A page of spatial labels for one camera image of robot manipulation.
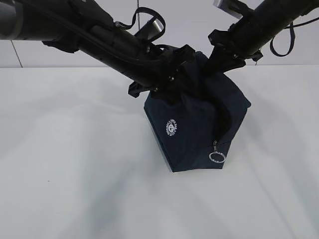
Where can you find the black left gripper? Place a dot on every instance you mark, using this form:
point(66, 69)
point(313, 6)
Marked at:
point(159, 74)

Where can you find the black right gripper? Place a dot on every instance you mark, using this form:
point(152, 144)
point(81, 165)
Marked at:
point(231, 48)

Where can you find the navy blue lunch bag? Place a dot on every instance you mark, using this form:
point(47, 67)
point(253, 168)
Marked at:
point(195, 130)

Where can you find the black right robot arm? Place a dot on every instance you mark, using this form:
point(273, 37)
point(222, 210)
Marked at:
point(275, 15)

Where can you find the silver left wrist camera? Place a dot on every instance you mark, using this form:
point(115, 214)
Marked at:
point(150, 31)

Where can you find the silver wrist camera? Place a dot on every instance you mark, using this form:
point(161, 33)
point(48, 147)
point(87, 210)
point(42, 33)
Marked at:
point(150, 31)
point(231, 7)

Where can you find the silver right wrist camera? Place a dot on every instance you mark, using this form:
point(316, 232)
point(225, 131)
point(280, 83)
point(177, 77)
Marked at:
point(231, 7)

